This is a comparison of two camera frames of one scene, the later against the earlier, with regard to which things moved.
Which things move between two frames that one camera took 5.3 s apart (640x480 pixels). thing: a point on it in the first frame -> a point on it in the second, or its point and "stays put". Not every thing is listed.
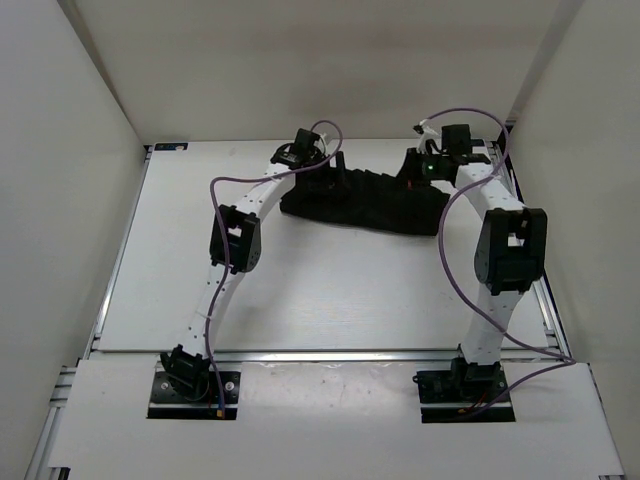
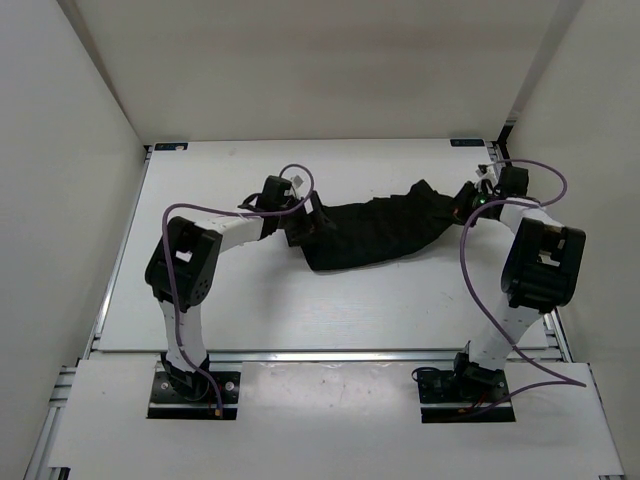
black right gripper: [411, 159] -> [467, 191]
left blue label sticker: [171, 146] stays put
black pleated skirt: [377, 199] -> [350, 233]
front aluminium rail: [290, 356] stays put
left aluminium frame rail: [39, 468] stays put
